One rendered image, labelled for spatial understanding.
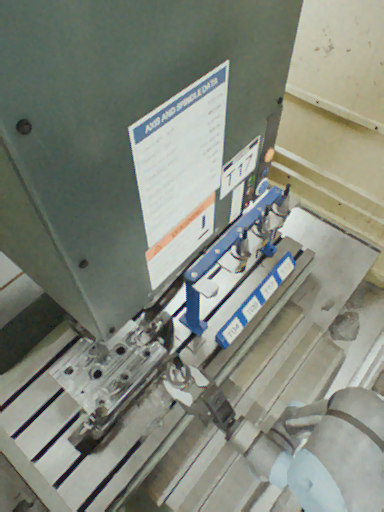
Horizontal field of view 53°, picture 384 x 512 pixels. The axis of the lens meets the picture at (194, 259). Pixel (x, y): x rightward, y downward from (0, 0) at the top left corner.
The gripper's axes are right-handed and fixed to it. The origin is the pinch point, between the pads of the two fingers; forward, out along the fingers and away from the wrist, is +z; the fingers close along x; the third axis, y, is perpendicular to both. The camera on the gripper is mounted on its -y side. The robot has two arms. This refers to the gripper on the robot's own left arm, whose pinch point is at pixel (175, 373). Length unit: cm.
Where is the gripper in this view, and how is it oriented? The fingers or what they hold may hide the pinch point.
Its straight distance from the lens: 103.5
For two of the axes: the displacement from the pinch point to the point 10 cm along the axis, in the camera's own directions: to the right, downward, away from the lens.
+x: 6.5, -6.3, 4.3
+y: -0.1, 5.5, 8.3
